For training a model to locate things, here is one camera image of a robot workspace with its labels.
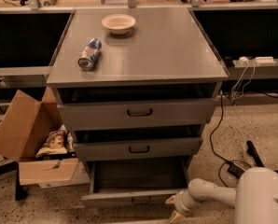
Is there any grey drawer cabinet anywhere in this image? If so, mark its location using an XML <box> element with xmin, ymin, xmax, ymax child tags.
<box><xmin>46</xmin><ymin>7</ymin><xmax>229</xmax><ymax>133</ymax></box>

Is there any grey bottom drawer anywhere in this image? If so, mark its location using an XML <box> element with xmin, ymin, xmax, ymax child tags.
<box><xmin>81</xmin><ymin>156</ymin><xmax>192</xmax><ymax>208</ymax></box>

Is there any grey top drawer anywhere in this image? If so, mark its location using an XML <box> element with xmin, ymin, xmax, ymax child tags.
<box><xmin>58</xmin><ymin>84</ymin><xmax>215</xmax><ymax>131</ymax></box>

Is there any open cardboard box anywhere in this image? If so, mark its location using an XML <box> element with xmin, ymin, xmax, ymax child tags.
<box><xmin>0</xmin><ymin>88</ymin><xmax>78</xmax><ymax>187</ymax></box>

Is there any grey drawer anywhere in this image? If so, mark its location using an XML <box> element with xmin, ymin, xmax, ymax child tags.
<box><xmin>81</xmin><ymin>156</ymin><xmax>192</xmax><ymax>208</ymax></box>
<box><xmin>58</xmin><ymin>84</ymin><xmax>215</xmax><ymax>131</ymax></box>
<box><xmin>74</xmin><ymin>125</ymin><xmax>202</xmax><ymax>161</ymax></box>

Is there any grey middle drawer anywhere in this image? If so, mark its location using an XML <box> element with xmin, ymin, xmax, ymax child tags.
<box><xmin>74</xmin><ymin>125</ymin><xmax>202</xmax><ymax>161</ymax></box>

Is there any white bowl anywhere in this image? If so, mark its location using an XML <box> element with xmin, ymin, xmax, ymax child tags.
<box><xmin>102</xmin><ymin>14</ymin><xmax>136</xmax><ymax>35</ymax></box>

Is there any white power strip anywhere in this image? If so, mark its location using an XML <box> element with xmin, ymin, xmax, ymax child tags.
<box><xmin>237</xmin><ymin>56</ymin><xmax>276</xmax><ymax>66</ymax></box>

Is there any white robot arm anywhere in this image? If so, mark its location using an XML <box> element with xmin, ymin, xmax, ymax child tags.
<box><xmin>165</xmin><ymin>167</ymin><xmax>278</xmax><ymax>224</ymax></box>

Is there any black power cable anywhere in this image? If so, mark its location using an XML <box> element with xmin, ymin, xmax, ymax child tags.
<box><xmin>209</xmin><ymin>91</ymin><xmax>252</xmax><ymax>189</ymax></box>

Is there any snack chip bag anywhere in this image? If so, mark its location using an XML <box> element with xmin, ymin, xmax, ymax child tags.
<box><xmin>35</xmin><ymin>131</ymin><xmax>67</xmax><ymax>158</ymax></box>

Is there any black power adapter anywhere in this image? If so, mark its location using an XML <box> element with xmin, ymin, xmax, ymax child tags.
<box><xmin>228</xmin><ymin>163</ymin><xmax>245</xmax><ymax>178</ymax></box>

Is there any black floor stand bar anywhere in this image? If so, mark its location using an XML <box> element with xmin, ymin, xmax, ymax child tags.
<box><xmin>246</xmin><ymin>141</ymin><xmax>264</xmax><ymax>167</ymax></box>

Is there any blue and white can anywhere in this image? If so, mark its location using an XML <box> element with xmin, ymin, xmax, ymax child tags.
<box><xmin>77</xmin><ymin>38</ymin><xmax>102</xmax><ymax>71</ymax></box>

